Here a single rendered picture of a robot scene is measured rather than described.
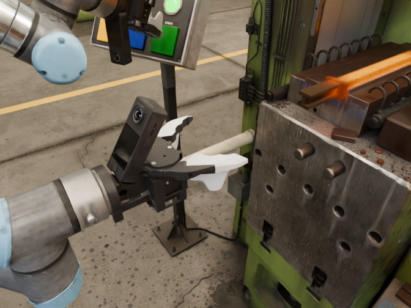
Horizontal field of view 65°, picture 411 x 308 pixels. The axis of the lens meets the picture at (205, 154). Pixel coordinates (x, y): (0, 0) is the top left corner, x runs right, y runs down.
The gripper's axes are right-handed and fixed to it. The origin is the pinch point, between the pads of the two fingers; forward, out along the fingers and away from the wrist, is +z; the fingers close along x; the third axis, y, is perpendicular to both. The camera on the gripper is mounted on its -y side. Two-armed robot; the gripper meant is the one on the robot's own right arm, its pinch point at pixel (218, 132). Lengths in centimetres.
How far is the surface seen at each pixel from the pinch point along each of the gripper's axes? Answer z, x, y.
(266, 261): 25, -5, 62
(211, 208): 46, -63, 100
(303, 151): 21.3, 1.8, 11.9
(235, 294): 25, -17, 99
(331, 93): 28.3, 0.6, 0.8
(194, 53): 21.5, -39.4, 3.0
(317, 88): 23.7, 0.1, -1.2
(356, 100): 30.7, 4.8, 1.4
